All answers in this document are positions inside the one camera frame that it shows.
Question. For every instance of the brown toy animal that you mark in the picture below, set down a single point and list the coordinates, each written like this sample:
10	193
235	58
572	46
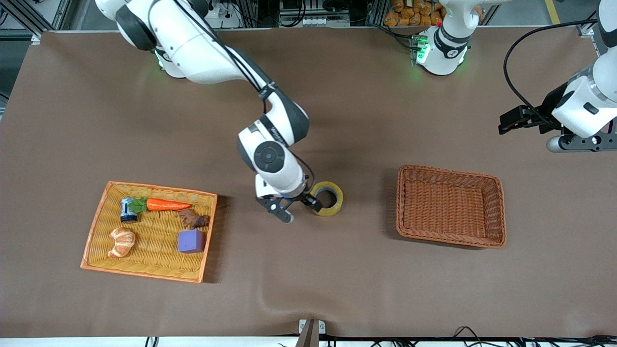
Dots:
195	219

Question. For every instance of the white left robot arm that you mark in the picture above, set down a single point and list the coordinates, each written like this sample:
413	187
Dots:
585	108

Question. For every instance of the white power strip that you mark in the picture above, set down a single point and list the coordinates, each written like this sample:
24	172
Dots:
221	17

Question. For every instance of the yellow clear tape roll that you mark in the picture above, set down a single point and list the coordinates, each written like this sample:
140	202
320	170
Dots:
337	205

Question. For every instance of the metal table bracket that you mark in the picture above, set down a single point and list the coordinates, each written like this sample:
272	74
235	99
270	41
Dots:
312	330

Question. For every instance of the toy croissant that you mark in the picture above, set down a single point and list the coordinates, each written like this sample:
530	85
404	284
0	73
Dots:
122	242

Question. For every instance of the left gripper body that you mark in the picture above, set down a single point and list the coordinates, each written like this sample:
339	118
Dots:
547	110

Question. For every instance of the aluminium frame profile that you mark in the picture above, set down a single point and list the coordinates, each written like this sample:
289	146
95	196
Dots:
585	29

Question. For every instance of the orange toy carrot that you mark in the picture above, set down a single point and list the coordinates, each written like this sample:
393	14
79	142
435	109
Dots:
166	205

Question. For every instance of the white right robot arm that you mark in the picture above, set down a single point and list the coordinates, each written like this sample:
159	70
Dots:
202	53

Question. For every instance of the blue and white can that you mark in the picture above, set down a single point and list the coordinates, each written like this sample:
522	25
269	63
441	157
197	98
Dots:
127	212

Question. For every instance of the orange-rimmed yellow wicker tray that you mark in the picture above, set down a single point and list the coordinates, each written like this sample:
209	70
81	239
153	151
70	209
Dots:
154	236

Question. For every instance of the brown wicker basket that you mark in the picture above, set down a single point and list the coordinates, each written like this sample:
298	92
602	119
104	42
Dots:
448	207

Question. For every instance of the purple cube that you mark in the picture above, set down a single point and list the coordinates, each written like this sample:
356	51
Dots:
191	241

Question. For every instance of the bag of orange snacks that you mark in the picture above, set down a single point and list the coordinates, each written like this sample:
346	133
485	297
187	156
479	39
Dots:
409	17

